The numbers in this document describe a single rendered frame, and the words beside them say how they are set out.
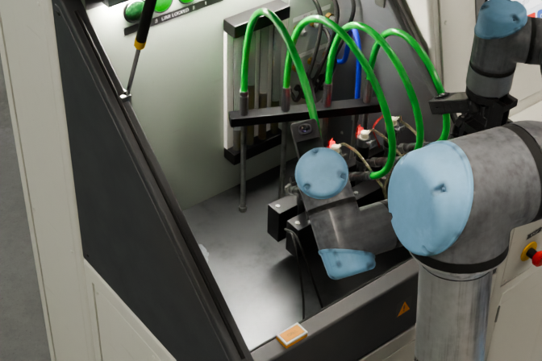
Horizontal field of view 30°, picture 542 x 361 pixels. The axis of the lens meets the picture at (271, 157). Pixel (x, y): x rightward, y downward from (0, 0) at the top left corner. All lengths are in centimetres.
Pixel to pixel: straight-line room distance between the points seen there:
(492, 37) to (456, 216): 59
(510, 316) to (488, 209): 138
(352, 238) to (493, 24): 41
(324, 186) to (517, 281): 101
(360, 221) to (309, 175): 10
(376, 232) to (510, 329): 108
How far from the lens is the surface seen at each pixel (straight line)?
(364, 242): 148
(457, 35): 220
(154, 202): 180
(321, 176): 146
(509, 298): 241
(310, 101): 174
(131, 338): 220
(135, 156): 179
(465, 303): 120
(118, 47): 195
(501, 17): 162
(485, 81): 167
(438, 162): 109
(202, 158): 224
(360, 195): 212
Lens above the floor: 235
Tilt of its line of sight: 38 degrees down
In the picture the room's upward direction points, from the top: 2 degrees clockwise
